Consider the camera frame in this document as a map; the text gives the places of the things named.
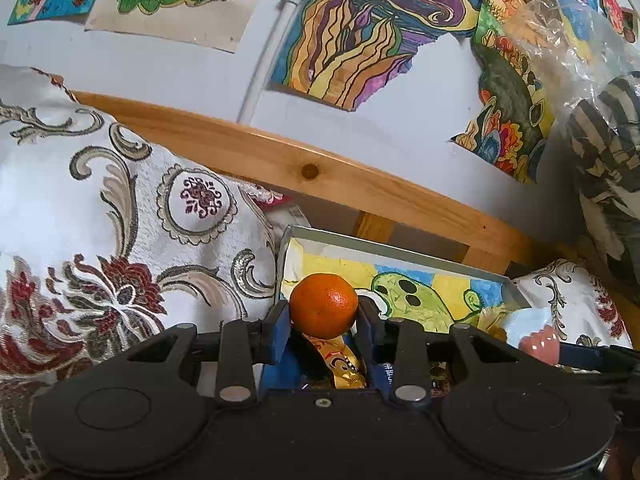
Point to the orange mandarin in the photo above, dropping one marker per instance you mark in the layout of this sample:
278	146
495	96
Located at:
323	306

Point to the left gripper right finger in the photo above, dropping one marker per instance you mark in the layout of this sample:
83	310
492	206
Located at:
399	342

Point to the swirly colourful poster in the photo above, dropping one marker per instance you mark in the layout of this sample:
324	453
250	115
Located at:
343	51

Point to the grey tray with cartoon drawing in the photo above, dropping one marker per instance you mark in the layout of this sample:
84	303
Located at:
434	292

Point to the gold foil snack packet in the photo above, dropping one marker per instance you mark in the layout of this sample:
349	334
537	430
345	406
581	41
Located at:
340	361

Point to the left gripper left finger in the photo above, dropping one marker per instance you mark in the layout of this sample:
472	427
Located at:
245	344

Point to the pink sausage pack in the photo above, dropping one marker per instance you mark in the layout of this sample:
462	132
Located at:
532	331

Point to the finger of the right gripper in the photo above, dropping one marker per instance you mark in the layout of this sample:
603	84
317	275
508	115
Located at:
580	357

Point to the floral satin sofa cover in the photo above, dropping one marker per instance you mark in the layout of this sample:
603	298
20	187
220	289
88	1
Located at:
121	262

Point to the plastic bag of clothes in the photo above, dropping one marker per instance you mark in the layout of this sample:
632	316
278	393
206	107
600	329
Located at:
591	77

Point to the torn flower poster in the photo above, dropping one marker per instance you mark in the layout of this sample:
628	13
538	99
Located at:
513	127

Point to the dark blue calcium bar packet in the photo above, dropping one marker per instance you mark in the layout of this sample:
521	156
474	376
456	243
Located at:
380	378

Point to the white wall pipe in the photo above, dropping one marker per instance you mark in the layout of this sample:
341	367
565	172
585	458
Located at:
279	30

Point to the wooden sofa frame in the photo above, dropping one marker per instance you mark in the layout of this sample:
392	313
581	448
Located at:
382	201

